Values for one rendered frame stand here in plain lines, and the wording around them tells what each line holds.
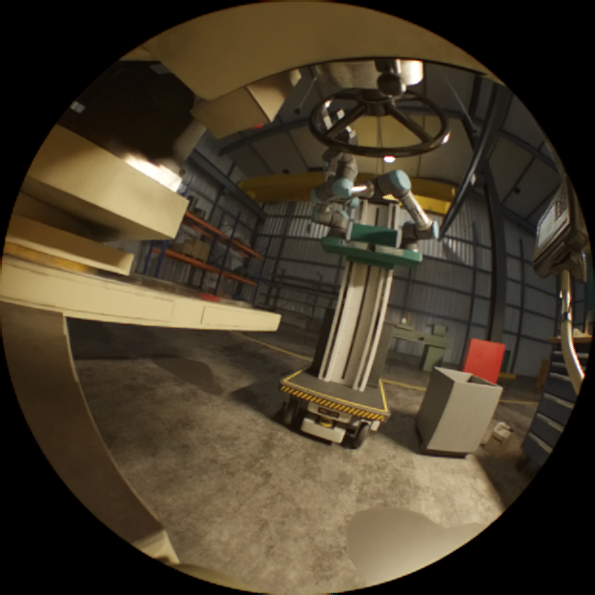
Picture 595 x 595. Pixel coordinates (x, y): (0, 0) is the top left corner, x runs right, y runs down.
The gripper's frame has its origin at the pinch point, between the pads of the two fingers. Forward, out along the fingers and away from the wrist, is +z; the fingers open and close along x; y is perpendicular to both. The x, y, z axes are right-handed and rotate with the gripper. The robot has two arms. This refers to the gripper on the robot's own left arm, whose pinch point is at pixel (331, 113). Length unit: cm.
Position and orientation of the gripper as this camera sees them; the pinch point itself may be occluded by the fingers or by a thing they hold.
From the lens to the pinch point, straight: 73.2
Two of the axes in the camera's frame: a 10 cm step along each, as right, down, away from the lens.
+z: -3.7, -1.5, -9.2
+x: 6.7, 6.5, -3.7
